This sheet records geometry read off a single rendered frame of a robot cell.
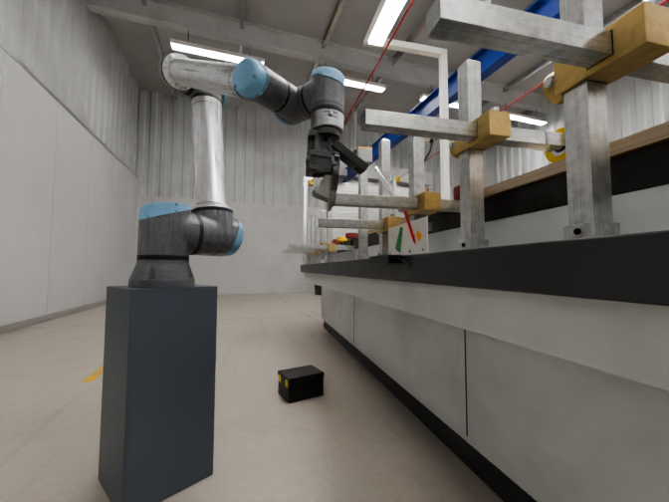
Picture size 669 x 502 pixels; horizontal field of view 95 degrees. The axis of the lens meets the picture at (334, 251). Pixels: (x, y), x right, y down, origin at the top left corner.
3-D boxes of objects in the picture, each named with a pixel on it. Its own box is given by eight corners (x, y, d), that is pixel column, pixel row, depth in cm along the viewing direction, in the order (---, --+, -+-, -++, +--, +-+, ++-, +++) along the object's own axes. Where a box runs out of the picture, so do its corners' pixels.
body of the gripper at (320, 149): (305, 179, 85) (307, 136, 86) (334, 181, 87) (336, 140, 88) (309, 170, 78) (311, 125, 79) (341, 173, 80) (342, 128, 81)
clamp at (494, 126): (487, 133, 59) (486, 109, 60) (446, 157, 73) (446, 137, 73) (514, 136, 61) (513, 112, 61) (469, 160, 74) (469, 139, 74)
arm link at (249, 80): (151, 44, 111) (260, 49, 72) (185, 63, 121) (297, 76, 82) (144, 78, 113) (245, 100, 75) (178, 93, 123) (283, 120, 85)
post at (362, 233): (359, 259, 139) (359, 161, 141) (356, 259, 144) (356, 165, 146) (369, 259, 140) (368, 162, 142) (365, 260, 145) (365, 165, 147)
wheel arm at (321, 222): (318, 228, 105) (318, 216, 105) (317, 230, 108) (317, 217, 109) (432, 232, 115) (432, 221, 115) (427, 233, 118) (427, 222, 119)
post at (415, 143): (415, 277, 89) (413, 118, 92) (409, 277, 93) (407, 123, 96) (425, 277, 90) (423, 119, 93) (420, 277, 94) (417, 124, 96)
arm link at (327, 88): (325, 88, 92) (351, 76, 86) (323, 128, 91) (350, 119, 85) (303, 71, 84) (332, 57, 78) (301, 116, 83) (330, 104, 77)
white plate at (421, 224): (426, 253, 82) (425, 215, 82) (387, 256, 107) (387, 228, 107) (428, 253, 82) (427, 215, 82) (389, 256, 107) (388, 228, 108)
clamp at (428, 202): (424, 209, 83) (424, 190, 84) (402, 217, 96) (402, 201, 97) (443, 210, 85) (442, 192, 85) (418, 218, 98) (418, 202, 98)
